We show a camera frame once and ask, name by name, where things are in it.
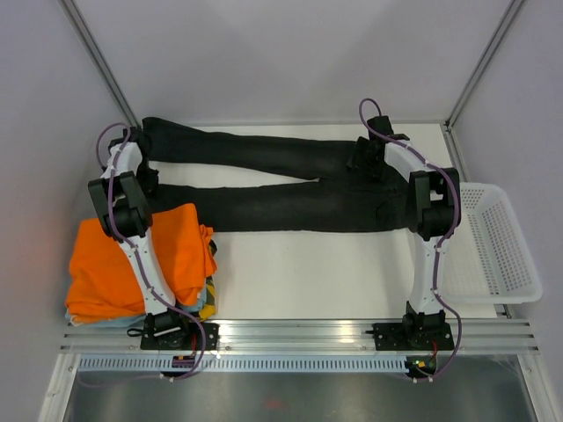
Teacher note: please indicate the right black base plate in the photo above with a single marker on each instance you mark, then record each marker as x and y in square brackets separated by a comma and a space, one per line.
[397, 338]

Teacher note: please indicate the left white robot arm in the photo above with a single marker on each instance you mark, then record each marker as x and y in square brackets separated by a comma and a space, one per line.
[124, 215]

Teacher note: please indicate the right aluminium frame post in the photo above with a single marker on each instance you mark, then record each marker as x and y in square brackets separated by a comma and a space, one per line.
[491, 49]

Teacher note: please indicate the aluminium rail beam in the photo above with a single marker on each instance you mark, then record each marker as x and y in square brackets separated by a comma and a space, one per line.
[479, 337]

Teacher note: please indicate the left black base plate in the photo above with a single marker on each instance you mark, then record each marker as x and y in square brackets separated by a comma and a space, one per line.
[191, 337]

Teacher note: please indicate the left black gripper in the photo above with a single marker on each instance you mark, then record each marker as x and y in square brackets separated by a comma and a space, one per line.
[150, 185]

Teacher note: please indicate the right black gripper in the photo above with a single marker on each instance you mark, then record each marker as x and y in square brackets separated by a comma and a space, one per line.
[362, 146]

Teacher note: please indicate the black trousers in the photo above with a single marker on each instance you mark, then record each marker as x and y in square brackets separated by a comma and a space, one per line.
[326, 197]

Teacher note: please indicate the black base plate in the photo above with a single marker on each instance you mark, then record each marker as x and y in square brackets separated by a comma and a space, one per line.
[191, 337]
[397, 338]

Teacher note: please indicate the aluminium frame post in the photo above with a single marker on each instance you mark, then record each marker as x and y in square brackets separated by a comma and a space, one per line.
[92, 48]
[491, 49]

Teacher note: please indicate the white slotted cable duct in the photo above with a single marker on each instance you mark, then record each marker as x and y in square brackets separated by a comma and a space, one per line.
[246, 364]

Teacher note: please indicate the yellow black patterned garment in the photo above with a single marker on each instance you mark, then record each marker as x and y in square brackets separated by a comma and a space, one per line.
[208, 294]

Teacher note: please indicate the white perforated plastic basket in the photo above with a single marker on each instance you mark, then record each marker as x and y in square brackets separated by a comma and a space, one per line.
[488, 260]

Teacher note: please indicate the light blue folded garment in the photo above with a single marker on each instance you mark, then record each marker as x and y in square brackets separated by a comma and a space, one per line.
[119, 322]

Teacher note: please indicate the orange folded garment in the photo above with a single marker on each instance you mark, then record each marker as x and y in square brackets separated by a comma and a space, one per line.
[103, 286]

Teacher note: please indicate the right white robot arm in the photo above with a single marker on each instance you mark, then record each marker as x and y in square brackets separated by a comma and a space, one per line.
[432, 213]

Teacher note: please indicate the left aluminium frame post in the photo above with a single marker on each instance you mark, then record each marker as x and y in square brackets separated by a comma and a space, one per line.
[92, 48]

